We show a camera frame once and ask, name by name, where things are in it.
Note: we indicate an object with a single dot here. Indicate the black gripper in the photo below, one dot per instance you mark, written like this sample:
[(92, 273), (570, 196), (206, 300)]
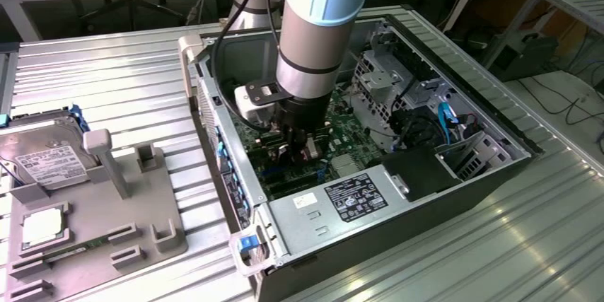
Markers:
[(302, 114)]

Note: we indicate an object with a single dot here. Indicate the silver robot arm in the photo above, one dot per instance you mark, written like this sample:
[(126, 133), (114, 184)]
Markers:
[(311, 33)]

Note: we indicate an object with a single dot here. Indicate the green motherboard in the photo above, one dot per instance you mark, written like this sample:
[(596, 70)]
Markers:
[(344, 121)]

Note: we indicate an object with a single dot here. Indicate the perforated metal drive cage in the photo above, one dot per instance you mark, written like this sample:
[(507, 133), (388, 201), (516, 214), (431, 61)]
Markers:
[(382, 82)]

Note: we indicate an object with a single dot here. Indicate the black plastic shroud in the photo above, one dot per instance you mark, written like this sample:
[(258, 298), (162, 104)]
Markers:
[(415, 171)]

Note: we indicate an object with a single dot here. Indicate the grey power supply unit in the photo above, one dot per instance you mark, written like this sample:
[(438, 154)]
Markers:
[(302, 224)]

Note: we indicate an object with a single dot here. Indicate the metal disk bay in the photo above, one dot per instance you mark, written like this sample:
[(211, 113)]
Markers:
[(476, 153)]

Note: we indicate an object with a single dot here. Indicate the open black PC case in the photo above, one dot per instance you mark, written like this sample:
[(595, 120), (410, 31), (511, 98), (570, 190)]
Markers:
[(402, 231)]

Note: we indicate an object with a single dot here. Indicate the black chair base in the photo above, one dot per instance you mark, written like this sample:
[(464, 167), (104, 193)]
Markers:
[(142, 6)]

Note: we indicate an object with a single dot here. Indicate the black box device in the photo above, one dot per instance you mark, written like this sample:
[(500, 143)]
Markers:
[(534, 54)]

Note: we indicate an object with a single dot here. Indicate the grey plastic parts rack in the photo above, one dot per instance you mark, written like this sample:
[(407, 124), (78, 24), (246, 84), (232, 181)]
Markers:
[(94, 217)]

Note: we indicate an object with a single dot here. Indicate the hard disk with blue carrier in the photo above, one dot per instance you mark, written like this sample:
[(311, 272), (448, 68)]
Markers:
[(43, 160)]

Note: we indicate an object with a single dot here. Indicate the green RAM stick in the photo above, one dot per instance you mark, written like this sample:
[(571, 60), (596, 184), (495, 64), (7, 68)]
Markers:
[(90, 243)]

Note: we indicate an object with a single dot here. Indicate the silver CPU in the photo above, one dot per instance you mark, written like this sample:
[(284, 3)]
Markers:
[(43, 226)]

